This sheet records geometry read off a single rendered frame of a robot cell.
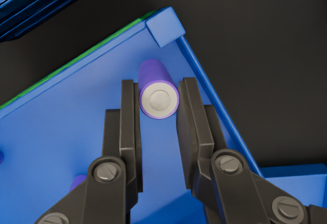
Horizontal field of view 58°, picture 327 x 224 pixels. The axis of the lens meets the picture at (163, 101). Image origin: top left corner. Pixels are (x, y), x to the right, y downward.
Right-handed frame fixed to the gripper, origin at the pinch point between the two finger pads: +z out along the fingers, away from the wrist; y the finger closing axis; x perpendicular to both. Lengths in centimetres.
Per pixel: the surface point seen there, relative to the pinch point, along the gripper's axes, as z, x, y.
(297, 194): 32, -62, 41
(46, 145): 10.9, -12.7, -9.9
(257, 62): 48, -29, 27
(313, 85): 45, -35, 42
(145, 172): 9.4, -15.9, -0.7
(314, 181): 33, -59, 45
